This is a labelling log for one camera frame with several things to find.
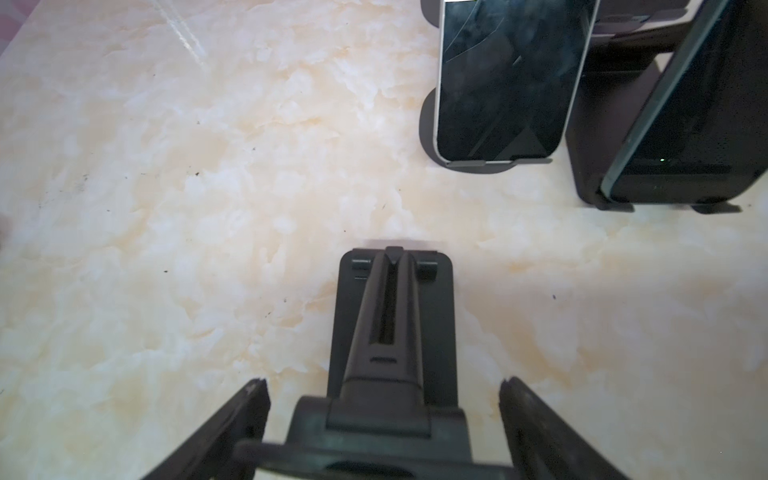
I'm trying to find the black phone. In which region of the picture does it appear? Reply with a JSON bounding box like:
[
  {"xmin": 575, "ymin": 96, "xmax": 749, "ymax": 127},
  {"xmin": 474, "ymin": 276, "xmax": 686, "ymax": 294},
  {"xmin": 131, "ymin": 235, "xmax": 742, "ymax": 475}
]
[
  {"xmin": 436, "ymin": 0, "xmax": 600, "ymax": 161},
  {"xmin": 600, "ymin": 1, "xmax": 767, "ymax": 205}
]

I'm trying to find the middle left round stand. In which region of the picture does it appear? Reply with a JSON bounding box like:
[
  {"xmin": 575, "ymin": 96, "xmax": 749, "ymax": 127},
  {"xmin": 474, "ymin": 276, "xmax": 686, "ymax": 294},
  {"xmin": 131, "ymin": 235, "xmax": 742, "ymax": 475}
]
[{"xmin": 418, "ymin": 0, "xmax": 553, "ymax": 175}]

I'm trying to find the middle right black stand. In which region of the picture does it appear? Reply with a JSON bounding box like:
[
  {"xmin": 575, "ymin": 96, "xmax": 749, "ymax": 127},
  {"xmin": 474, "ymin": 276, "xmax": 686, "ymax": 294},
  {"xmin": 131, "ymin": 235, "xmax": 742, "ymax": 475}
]
[{"xmin": 566, "ymin": 12, "xmax": 730, "ymax": 211}]

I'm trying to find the middle left black phone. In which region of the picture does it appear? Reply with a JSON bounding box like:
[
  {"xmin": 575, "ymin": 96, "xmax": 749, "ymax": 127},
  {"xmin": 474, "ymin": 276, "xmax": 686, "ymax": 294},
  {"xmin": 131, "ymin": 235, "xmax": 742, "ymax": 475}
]
[{"xmin": 436, "ymin": 0, "xmax": 600, "ymax": 161}]

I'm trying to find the black folding phone stand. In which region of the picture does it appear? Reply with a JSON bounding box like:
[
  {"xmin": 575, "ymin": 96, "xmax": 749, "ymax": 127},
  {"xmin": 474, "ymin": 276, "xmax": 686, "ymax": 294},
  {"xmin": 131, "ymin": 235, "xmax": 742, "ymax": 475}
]
[{"xmin": 233, "ymin": 247, "xmax": 516, "ymax": 479}]

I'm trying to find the middle right black phone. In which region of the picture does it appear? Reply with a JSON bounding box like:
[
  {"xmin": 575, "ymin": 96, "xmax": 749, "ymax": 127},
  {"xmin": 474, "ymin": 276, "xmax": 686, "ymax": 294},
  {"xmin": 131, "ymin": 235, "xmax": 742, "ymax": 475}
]
[{"xmin": 600, "ymin": 1, "xmax": 767, "ymax": 205}]

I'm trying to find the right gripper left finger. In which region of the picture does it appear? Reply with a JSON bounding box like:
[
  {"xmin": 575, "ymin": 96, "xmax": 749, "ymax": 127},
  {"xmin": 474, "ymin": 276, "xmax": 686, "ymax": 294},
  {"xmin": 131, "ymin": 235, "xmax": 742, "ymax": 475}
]
[{"xmin": 144, "ymin": 378, "xmax": 271, "ymax": 480}]

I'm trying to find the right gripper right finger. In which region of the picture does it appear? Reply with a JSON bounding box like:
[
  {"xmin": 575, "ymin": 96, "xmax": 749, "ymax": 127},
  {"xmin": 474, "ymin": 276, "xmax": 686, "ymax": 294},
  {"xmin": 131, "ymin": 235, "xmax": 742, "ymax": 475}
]
[{"xmin": 499, "ymin": 377, "xmax": 626, "ymax": 479}]

